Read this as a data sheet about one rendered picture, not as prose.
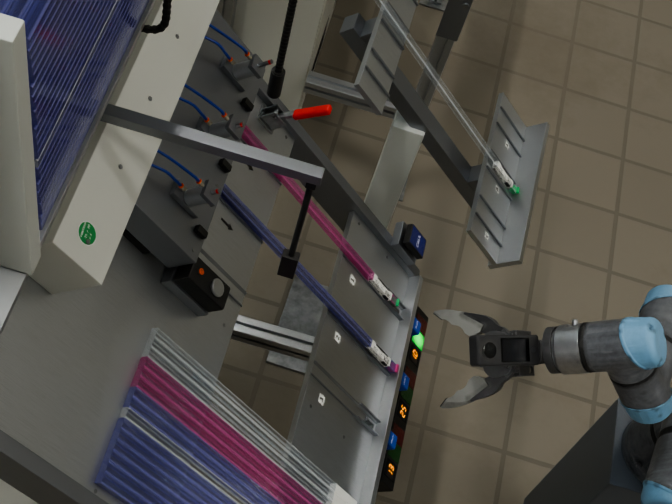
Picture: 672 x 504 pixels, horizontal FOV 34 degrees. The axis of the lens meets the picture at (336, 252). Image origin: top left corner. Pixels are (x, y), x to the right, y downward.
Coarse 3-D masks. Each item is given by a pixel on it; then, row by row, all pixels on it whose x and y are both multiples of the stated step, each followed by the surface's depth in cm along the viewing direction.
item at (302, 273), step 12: (228, 192) 152; (228, 204) 154; (240, 204) 154; (240, 216) 155; (252, 216) 156; (252, 228) 157; (264, 228) 158; (264, 240) 159; (276, 240) 160; (276, 252) 161; (300, 264) 164; (300, 276) 164; (312, 276) 166; (312, 288) 166; (324, 300) 168; (336, 312) 170; (348, 324) 173; (360, 336) 175
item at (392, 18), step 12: (384, 0) 179; (384, 12) 179; (396, 24) 181; (408, 36) 183; (408, 48) 184; (420, 60) 186; (432, 72) 188; (444, 84) 191; (444, 96) 191; (456, 108) 193; (468, 120) 196; (468, 132) 197; (480, 144) 199; (492, 156) 201
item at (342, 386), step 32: (352, 224) 180; (384, 256) 187; (352, 288) 177; (320, 320) 170; (384, 320) 184; (320, 352) 167; (352, 352) 174; (320, 384) 166; (352, 384) 173; (384, 384) 181; (320, 416) 164; (352, 416) 172; (320, 448) 163; (352, 448) 170; (352, 480) 169
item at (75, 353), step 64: (256, 128) 162; (256, 192) 160; (128, 256) 136; (256, 256) 157; (64, 320) 126; (128, 320) 134; (192, 320) 144; (0, 384) 117; (64, 384) 124; (128, 384) 132; (64, 448) 123
